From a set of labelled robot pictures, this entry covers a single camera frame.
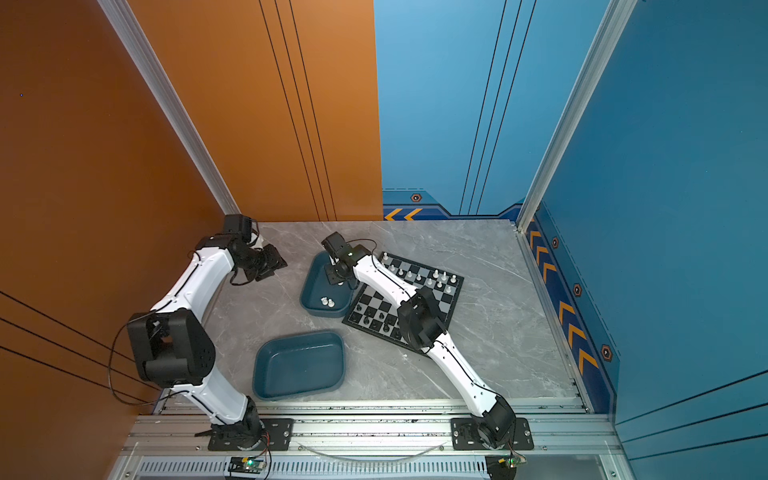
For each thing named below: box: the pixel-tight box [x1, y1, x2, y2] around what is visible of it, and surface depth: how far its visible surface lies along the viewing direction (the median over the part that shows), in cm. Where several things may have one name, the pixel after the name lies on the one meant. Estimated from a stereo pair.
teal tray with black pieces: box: [253, 332, 346, 401], surface depth 87 cm
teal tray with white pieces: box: [300, 250, 357, 318], surface depth 99 cm
